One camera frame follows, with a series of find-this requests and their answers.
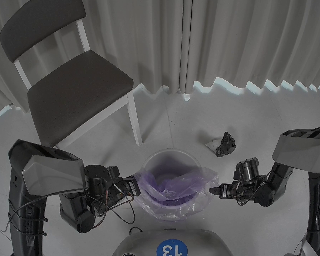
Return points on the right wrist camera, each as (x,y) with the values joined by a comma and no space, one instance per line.
(237,173)

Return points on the white trash bin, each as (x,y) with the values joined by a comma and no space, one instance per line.
(160,156)

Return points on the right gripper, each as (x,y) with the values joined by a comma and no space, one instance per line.
(229,191)

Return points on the white curtain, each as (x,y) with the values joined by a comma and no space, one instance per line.
(256,23)
(136,23)

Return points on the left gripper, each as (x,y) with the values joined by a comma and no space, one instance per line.
(129,187)

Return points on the purple plastic bag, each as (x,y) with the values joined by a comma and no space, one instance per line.
(186,180)

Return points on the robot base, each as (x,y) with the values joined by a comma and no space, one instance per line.
(141,243)

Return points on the black plastic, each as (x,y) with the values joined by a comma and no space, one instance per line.
(226,145)

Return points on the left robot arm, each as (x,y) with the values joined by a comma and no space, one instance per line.
(53,169)

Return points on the white chair dark grey seat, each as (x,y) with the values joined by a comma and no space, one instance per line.
(42,12)

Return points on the white paper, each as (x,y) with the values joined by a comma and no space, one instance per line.
(211,144)

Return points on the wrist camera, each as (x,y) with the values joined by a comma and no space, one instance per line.
(237,173)
(113,172)

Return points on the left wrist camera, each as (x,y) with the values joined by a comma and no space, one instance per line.
(113,172)

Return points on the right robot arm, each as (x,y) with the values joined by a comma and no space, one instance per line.
(296,151)

